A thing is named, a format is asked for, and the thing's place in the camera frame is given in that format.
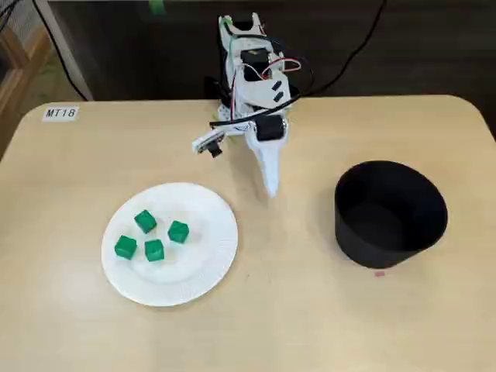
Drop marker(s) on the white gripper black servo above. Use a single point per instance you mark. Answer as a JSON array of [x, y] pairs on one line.
[[268, 130]]

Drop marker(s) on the green block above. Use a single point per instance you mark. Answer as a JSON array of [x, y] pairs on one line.
[[145, 221], [125, 247], [154, 250], [178, 231]]

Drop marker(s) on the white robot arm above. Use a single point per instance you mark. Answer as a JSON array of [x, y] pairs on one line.
[[255, 91]]

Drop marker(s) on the white paper plate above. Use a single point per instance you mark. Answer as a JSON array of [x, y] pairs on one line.
[[182, 271]]

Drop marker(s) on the black pot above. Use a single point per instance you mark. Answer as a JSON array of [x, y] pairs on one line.
[[387, 252]]

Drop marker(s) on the black plug connector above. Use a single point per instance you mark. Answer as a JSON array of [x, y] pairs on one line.
[[212, 87]]

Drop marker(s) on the small pink sticker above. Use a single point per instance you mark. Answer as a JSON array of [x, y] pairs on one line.
[[379, 274]]

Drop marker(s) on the green tape piece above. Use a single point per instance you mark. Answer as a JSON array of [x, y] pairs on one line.
[[156, 5]]

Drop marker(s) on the dark cabinet panel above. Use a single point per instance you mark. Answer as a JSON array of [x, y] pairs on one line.
[[116, 38]]

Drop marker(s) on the white MT18 label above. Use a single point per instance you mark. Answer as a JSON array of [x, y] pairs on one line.
[[60, 113]]

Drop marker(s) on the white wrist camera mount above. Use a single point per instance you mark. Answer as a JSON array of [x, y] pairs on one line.
[[205, 141]]

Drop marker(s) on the white post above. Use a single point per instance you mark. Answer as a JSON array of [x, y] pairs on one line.
[[76, 73]]

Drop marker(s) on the wooden furniture frame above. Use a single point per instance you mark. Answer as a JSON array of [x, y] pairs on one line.
[[23, 58]]

